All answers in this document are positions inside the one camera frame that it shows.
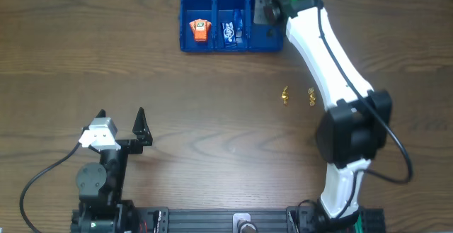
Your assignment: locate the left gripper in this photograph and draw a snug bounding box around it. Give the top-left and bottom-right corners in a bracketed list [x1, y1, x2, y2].
[95, 106, 154, 155]

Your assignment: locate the orange candy box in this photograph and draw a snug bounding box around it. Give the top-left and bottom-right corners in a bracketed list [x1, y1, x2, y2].
[188, 18, 212, 43]

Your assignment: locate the blue candy pack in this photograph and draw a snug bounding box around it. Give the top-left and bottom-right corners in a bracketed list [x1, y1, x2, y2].
[232, 8, 246, 45]
[221, 21, 237, 48]

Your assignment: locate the blue tray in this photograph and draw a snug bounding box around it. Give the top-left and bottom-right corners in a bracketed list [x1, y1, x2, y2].
[179, 0, 285, 53]

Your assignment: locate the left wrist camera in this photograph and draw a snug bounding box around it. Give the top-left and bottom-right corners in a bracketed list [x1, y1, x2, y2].
[78, 116, 122, 152]

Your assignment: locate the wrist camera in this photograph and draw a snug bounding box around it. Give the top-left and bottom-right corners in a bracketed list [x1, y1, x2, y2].
[253, 0, 270, 25]
[78, 116, 122, 152]

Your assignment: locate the black cable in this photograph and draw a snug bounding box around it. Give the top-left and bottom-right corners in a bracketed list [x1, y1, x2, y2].
[19, 141, 83, 233]
[316, 0, 414, 186]

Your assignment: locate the mounting rail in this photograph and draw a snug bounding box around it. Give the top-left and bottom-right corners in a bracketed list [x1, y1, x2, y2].
[70, 206, 386, 233]

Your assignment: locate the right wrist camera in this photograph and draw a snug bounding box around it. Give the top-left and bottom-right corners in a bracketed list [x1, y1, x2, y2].
[253, 0, 270, 25]

